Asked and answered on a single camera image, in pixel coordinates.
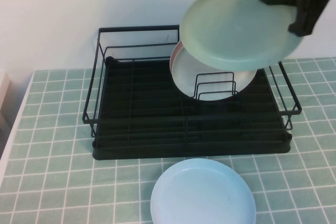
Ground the black plastic drip tray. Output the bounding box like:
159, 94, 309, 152
92, 56, 292, 161

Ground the green checked tablecloth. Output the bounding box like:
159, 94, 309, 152
0, 56, 336, 224

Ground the black wire dish rack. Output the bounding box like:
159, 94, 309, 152
82, 24, 302, 138

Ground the green round plate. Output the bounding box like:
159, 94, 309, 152
179, 0, 305, 72

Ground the cream round plate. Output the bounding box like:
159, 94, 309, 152
171, 47, 258, 101

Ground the light blue round plate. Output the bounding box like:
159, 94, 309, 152
150, 157, 257, 224

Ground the pink round plate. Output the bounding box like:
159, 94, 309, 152
169, 40, 185, 69

